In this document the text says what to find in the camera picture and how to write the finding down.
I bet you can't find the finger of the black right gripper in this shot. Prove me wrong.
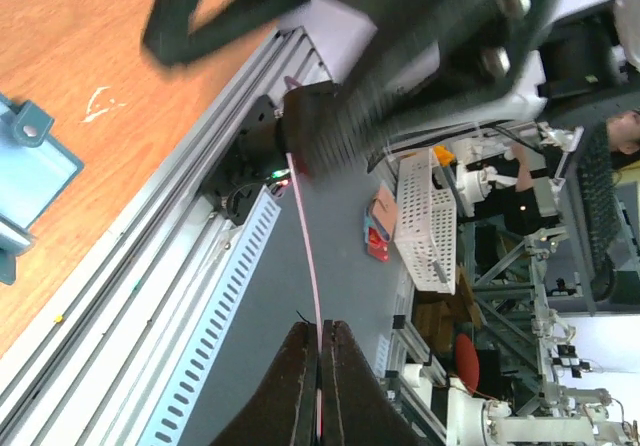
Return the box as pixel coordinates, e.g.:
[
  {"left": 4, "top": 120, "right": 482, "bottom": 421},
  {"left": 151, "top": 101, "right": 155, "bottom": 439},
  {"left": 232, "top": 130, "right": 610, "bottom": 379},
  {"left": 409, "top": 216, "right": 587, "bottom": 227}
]
[{"left": 142, "top": 0, "right": 309, "bottom": 66}]

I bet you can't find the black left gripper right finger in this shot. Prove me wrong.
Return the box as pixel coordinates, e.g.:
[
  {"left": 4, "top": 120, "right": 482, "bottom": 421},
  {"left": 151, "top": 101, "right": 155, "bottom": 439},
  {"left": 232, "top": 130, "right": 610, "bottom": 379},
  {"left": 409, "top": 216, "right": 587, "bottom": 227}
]
[{"left": 319, "top": 320, "right": 420, "bottom": 445}]

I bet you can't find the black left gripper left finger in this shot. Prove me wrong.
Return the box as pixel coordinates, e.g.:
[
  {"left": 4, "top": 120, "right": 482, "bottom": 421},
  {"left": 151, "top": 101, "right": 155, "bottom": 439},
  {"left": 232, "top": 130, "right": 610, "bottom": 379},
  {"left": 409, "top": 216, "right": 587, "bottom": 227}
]
[{"left": 212, "top": 322, "right": 319, "bottom": 446}]

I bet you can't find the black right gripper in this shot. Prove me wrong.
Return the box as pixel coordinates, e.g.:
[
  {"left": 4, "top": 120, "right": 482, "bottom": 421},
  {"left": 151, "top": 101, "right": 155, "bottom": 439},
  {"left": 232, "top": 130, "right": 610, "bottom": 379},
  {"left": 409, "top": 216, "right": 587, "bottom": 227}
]
[{"left": 299, "top": 0, "right": 558, "bottom": 176}]

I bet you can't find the red card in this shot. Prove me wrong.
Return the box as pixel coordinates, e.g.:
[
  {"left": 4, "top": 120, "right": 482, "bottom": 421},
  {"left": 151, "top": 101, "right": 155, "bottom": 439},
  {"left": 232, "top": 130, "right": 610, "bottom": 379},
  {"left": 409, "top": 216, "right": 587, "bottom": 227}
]
[{"left": 286, "top": 152, "right": 323, "bottom": 444}]

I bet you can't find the teal leather card holder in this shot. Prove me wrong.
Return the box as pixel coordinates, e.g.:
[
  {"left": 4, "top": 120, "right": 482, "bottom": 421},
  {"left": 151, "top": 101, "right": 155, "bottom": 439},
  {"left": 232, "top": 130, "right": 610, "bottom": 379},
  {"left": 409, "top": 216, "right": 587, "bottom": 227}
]
[{"left": 1, "top": 96, "right": 84, "bottom": 285}]

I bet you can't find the stack of cards on floor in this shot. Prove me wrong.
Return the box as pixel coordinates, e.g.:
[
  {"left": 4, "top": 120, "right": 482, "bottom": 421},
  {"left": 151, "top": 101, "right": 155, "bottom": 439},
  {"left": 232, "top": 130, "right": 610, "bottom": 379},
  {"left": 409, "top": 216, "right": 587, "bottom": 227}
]
[{"left": 363, "top": 182, "right": 398, "bottom": 263}]

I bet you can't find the right controller board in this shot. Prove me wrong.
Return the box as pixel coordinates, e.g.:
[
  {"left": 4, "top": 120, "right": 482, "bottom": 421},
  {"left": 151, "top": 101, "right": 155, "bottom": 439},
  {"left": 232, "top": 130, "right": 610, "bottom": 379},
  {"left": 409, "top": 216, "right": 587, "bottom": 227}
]
[{"left": 267, "top": 168, "right": 291, "bottom": 198}]

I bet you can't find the white perforated plastic basket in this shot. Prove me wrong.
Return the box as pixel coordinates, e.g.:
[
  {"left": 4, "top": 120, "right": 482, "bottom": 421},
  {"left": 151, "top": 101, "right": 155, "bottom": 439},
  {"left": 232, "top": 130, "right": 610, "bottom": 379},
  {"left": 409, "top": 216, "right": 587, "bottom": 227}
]
[{"left": 394, "top": 149, "right": 457, "bottom": 295}]

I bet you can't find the person in background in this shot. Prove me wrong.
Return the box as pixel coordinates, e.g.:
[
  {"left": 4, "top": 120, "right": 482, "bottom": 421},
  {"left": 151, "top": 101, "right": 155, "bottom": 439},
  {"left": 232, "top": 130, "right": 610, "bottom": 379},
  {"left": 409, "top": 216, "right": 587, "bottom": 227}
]
[{"left": 499, "top": 108, "right": 640, "bottom": 237}]

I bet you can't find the grey slotted cable duct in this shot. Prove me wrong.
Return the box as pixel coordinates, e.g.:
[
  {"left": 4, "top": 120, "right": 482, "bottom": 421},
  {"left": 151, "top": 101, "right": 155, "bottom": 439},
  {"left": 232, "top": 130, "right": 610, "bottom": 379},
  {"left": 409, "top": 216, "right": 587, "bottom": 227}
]
[{"left": 125, "top": 186, "right": 281, "bottom": 445}]

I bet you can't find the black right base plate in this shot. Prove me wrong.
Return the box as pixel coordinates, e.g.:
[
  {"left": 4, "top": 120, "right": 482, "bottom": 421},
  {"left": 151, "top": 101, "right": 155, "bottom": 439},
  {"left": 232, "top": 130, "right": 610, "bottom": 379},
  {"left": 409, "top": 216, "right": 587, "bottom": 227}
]
[{"left": 198, "top": 95, "right": 288, "bottom": 226}]

